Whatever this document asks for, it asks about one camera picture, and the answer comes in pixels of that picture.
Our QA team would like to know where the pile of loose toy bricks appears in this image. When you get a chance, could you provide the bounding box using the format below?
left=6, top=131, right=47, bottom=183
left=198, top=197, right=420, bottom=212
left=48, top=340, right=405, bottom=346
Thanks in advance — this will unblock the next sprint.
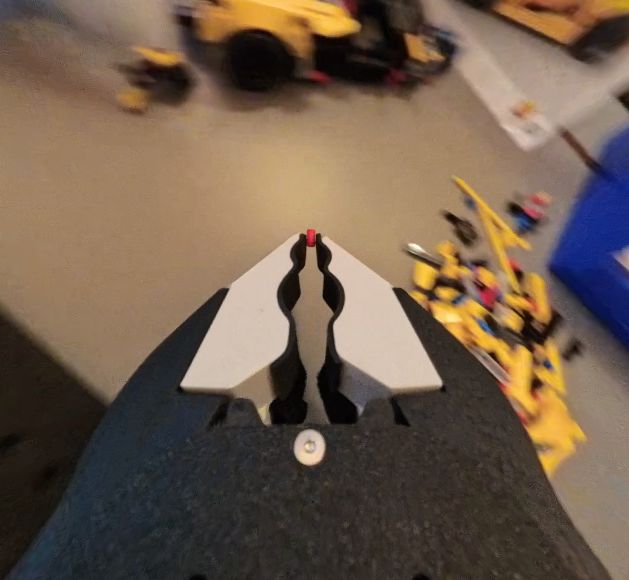
left=404, top=176, right=588, bottom=478

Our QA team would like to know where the grey desk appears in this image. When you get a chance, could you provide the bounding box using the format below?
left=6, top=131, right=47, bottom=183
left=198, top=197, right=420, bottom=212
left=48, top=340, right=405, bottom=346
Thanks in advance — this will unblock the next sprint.
left=0, top=0, right=629, bottom=580

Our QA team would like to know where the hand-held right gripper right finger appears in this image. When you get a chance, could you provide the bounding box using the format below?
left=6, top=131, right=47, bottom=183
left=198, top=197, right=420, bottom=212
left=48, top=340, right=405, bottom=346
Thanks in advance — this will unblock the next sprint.
left=317, top=236, right=443, bottom=424

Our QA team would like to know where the cluster of small toy pins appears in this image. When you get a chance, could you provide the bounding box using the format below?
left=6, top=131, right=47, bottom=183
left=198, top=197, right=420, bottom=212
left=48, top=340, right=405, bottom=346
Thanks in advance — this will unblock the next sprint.
left=505, top=191, right=552, bottom=236

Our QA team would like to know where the building instruction booklet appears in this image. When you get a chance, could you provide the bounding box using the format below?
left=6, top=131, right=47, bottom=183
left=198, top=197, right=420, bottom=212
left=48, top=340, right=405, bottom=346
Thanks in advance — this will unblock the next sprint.
left=431, top=0, right=629, bottom=152

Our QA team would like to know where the yellow toy car model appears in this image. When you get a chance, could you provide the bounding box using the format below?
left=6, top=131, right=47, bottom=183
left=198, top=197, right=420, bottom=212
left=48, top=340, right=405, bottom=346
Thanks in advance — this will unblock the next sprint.
left=169, top=0, right=460, bottom=94

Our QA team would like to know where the yellow black toy assembly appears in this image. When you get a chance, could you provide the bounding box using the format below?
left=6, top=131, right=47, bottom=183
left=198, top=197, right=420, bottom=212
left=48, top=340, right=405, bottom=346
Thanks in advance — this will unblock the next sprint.
left=114, top=45, right=196, bottom=115

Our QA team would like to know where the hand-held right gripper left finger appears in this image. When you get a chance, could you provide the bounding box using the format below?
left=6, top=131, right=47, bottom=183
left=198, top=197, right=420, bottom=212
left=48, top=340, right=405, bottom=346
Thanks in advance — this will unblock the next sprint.
left=180, top=233, right=308, bottom=424

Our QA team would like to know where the blue plastic bin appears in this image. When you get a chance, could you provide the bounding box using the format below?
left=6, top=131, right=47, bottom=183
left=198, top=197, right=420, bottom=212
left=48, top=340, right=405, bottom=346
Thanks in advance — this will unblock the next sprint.
left=547, top=120, right=629, bottom=351

